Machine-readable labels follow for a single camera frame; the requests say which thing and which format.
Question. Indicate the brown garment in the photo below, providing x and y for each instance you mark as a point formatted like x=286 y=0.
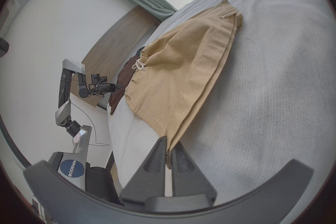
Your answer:
x=123 y=81

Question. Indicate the tan shorts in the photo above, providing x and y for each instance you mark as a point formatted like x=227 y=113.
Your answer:
x=183 y=65

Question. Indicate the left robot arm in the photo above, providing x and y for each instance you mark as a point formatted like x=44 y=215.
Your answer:
x=64 y=86

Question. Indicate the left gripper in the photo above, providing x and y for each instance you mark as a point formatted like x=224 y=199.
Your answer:
x=105 y=87

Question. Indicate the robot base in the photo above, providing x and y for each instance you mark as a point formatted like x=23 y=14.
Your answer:
x=72 y=167

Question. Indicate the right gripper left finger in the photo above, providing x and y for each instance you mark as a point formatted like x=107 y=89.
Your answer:
x=147 y=181

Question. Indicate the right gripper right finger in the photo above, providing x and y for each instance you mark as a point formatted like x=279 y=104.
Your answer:
x=191 y=183

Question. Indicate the black garment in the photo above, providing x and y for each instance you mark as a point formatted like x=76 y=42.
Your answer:
x=140 y=51

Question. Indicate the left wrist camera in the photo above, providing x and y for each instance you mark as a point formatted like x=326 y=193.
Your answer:
x=98 y=78

